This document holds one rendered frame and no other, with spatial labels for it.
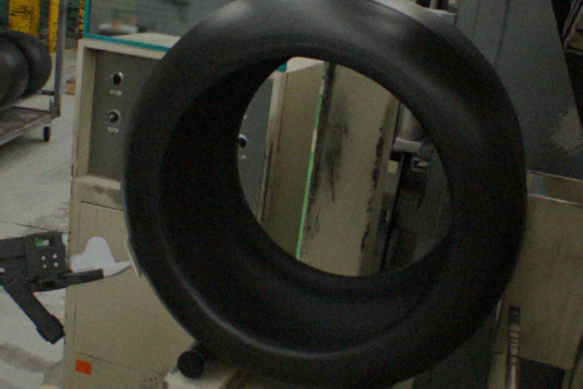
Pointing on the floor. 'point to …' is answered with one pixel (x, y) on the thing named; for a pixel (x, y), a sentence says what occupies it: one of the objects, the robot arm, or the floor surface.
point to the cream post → (353, 141)
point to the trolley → (30, 46)
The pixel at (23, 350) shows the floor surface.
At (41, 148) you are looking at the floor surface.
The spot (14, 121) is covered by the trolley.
